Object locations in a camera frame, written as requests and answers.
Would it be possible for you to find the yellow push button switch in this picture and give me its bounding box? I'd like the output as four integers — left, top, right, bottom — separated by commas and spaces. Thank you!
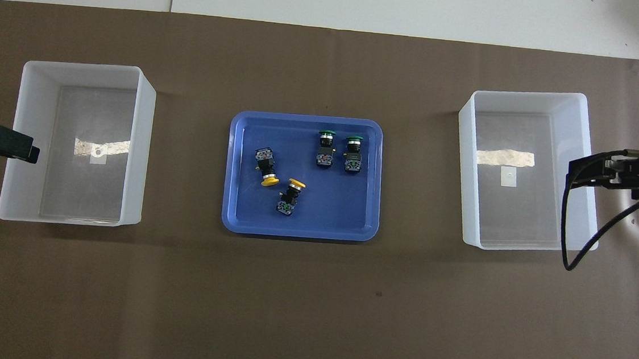
252, 147, 283, 189
276, 178, 308, 218

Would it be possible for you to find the blue plastic tray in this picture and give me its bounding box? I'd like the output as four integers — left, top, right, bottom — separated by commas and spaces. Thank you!
220, 109, 387, 245

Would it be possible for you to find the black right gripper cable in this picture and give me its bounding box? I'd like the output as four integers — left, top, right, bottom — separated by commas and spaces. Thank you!
557, 143, 639, 278

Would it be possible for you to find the brown paper table mat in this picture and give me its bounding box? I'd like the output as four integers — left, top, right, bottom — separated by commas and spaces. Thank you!
0, 0, 639, 359

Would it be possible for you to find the green push button switch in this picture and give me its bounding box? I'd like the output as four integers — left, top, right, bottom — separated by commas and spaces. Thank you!
315, 129, 338, 170
343, 135, 364, 174

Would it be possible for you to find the translucent white plastic box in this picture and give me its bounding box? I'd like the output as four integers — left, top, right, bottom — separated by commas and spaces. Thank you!
448, 84, 611, 259
0, 56, 159, 232

